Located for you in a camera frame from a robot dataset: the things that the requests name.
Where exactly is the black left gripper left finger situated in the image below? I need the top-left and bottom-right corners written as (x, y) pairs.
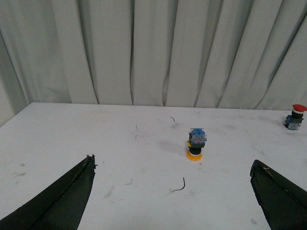
top-left (0, 156), bottom-right (95, 230)

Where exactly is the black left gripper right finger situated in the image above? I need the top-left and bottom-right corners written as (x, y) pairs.
top-left (250, 160), bottom-right (307, 230)

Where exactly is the yellow push button switch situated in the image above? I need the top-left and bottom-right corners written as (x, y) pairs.
top-left (186, 128), bottom-right (207, 161)

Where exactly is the grey curtain backdrop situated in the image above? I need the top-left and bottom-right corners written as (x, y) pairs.
top-left (0, 0), bottom-right (307, 124)

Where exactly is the red push button switch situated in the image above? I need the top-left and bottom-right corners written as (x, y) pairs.
top-left (284, 104), bottom-right (307, 130)

